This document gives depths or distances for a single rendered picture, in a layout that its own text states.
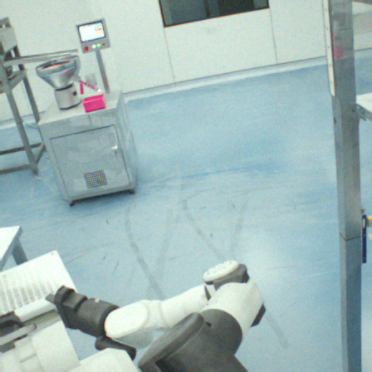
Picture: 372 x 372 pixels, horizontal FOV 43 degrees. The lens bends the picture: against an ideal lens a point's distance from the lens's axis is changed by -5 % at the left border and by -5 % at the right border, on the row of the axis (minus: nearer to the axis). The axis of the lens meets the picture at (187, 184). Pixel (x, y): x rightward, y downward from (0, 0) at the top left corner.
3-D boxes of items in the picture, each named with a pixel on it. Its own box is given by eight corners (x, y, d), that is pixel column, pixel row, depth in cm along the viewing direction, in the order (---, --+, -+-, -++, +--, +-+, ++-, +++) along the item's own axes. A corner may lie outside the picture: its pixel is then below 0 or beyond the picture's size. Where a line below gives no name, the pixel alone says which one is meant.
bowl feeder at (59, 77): (44, 117, 374) (30, 72, 357) (53, 104, 406) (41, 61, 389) (103, 104, 372) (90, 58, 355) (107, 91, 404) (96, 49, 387)
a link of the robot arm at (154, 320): (101, 313, 105) (154, 293, 103) (122, 324, 112) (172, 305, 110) (105, 340, 102) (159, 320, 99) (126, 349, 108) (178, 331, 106)
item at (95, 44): (94, 99, 392) (74, 24, 364) (95, 95, 401) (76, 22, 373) (120, 92, 391) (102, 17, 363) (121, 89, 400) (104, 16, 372)
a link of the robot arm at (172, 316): (163, 291, 109) (242, 259, 105) (182, 330, 109) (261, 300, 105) (151, 306, 98) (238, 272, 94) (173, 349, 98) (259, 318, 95)
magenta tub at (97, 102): (85, 112, 361) (81, 102, 357) (86, 108, 372) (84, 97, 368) (105, 108, 360) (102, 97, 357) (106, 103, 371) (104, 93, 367)
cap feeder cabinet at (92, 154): (65, 209, 394) (36, 124, 360) (75, 179, 445) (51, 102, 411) (139, 195, 392) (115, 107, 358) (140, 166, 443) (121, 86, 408)
